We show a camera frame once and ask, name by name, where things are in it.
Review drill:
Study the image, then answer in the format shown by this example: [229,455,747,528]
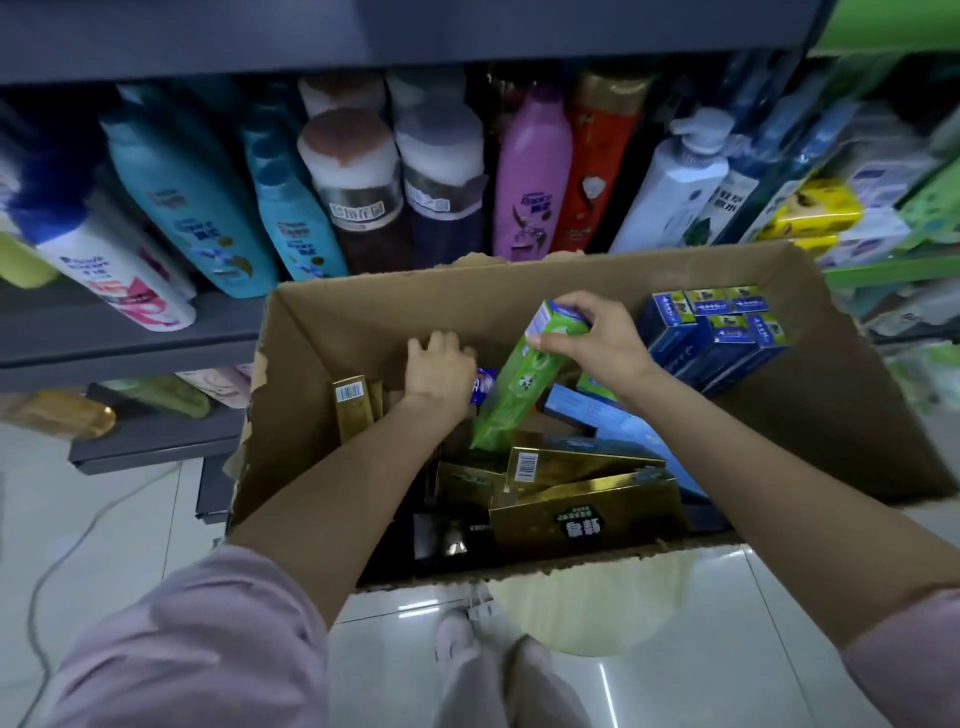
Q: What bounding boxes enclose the red orange bottle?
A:
[551,71,654,254]

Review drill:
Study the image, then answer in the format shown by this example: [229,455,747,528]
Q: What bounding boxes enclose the person's left shoe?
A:
[434,608,481,665]

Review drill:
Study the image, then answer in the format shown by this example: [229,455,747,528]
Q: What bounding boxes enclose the person's pink right sleeve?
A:
[839,588,960,728]

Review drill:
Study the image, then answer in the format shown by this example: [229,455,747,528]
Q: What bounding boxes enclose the white plastic packet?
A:
[862,281,960,339]

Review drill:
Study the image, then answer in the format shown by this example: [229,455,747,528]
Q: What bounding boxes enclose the brown cardboard box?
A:
[224,239,958,594]

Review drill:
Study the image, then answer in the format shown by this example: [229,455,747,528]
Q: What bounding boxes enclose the yellow plastic bottle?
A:
[0,232,60,290]

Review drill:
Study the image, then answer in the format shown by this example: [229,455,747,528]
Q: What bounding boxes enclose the white pump bottle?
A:
[608,107,736,255]

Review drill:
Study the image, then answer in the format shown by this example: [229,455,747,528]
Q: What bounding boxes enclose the person's light trousers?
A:
[434,633,594,728]

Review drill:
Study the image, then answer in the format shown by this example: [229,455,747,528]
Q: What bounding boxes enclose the white bottle pink label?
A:
[89,187,198,301]

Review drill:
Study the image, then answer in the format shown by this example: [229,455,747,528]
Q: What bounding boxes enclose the green and blue toothpaste box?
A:
[468,299,594,454]

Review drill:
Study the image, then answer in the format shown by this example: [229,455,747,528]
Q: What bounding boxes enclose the person's left hand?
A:
[403,329,479,421]

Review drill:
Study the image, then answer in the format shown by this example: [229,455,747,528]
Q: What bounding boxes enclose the white bottle blue cap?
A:
[11,157,198,333]

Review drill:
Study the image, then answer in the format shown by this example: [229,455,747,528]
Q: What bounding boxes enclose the green and white wipes pack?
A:
[884,341,960,410]

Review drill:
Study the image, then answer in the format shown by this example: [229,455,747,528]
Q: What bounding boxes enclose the large teal shampoo bottle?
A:
[101,93,280,300]

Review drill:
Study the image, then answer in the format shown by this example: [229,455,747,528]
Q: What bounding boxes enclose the gold bottle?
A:
[0,389,118,442]

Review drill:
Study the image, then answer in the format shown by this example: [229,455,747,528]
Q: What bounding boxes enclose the round light wooden stool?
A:
[485,551,697,659]

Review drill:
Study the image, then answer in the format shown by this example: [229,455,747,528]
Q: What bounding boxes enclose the bright green packet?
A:
[896,161,960,253]

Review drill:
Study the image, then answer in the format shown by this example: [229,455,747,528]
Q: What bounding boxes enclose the person's right hand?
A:
[524,290,661,403]

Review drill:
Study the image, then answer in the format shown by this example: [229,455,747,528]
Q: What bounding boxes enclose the pale pink bottle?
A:
[176,365,253,410]

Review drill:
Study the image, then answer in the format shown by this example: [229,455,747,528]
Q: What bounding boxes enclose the pink shampoo bottle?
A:
[492,83,575,262]

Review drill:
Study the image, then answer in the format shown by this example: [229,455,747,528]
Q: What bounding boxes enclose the brown-lidded dark jar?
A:
[297,71,388,121]
[297,108,414,275]

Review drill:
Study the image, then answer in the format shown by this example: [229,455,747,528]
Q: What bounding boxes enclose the grey floor cable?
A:
[22,461,185,710]

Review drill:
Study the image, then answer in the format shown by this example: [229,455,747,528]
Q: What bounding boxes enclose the olive green bottle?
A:
[101,374,214,420]

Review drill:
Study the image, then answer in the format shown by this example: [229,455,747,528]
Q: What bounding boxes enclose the white and blue packet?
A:
[839,142,939,208]
[817,209,913,270]

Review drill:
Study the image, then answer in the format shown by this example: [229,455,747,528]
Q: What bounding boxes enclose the small teal shampoo bottle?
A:
[251,153,350,283]
[239,97,301,174]

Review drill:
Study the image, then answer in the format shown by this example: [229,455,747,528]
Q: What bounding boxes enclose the white-lidded dark jar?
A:
[395,101,489,269]
[386,67,466,114]

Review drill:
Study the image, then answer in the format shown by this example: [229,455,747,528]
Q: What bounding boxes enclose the person's left forearm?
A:
[224,393,466,628]

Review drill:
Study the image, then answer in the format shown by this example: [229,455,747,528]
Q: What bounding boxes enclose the person's right forearm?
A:
[626,367,960,650]

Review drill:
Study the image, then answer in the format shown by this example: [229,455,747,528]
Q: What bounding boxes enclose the cluster of dark blue bottles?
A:
[682,52,864,249]

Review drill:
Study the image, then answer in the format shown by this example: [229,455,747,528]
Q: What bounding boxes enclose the pile of toothpaste boxes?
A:
[329,284,789,571]

